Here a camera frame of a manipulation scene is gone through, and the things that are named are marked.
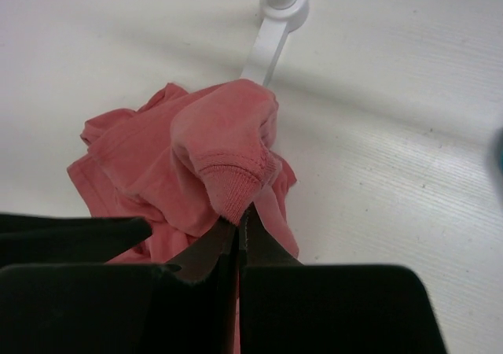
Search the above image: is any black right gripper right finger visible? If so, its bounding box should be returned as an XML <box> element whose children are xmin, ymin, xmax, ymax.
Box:
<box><xmin>239</xmin><ymin>206</ymin><xmax>447</xmax><ymax>353</ymax></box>

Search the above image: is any white metal clothes rack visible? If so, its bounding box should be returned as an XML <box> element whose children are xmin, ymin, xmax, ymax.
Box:
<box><xmin>240</xmin><ymin>0</ymin><xmax>310</xmax><ymax>87</ymax></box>

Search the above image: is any red t shirt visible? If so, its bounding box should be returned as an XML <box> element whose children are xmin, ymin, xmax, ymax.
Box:
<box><xmin>68</xmin><ymin>79</ymin><xmax>299</xmax><ymax>264</ymax></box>

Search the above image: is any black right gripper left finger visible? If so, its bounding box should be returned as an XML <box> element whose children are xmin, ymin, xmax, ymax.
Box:
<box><xmin>1</xmin><ymin>214</ymin><xmax>237</xmax><ymax>353</ymax></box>

